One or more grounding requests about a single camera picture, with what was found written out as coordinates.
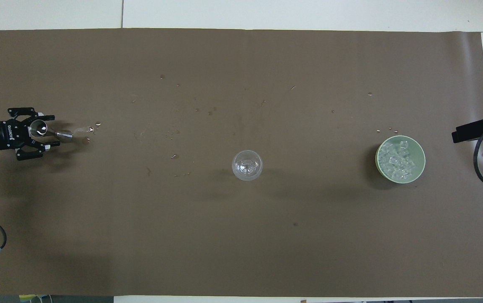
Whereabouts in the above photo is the green bowl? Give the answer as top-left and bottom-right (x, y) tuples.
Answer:
(375, 135), (427, 185)

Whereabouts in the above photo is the pile of ice cubes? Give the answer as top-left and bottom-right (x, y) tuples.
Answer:
(381, 140), (420, 181)

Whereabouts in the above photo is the clear drinking glass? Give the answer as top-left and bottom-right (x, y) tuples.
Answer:
(231, 149), (264, 182)

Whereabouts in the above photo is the silver metal cup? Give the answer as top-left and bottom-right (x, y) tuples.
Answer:
(29, 120), (75, 144)

